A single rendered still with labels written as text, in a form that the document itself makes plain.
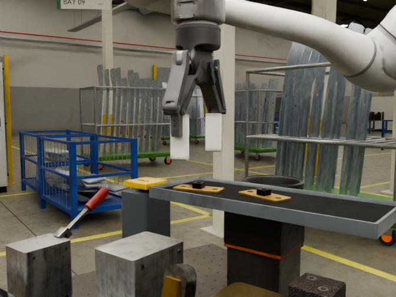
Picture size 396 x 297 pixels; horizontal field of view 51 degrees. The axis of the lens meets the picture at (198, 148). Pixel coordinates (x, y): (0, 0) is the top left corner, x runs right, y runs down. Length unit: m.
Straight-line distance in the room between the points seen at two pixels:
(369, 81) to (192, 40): 0.51
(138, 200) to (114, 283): 0.24
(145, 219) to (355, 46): 0.57
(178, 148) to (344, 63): 0.48
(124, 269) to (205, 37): 0.37
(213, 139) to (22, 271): 0.40
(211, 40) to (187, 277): 0.36
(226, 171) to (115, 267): 3.75
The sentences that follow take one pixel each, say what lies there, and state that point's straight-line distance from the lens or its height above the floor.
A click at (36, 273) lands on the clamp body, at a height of 1.02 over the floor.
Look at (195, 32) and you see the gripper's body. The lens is 0.67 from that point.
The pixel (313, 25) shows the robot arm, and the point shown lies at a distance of 0.91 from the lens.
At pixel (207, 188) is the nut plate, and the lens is 0.70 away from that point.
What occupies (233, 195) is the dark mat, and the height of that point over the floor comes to 1.16.
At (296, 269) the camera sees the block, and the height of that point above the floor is 1.05.
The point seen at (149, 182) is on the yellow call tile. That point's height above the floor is 1.16.
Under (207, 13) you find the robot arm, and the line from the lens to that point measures 0.67.
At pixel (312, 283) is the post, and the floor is 1.10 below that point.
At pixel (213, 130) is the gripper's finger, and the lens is 0.76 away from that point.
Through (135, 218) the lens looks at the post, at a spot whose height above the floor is 1.09.
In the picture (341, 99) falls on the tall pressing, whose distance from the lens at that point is 4.89.
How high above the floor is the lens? 1.30
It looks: 5 degrees down
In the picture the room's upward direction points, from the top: straight up
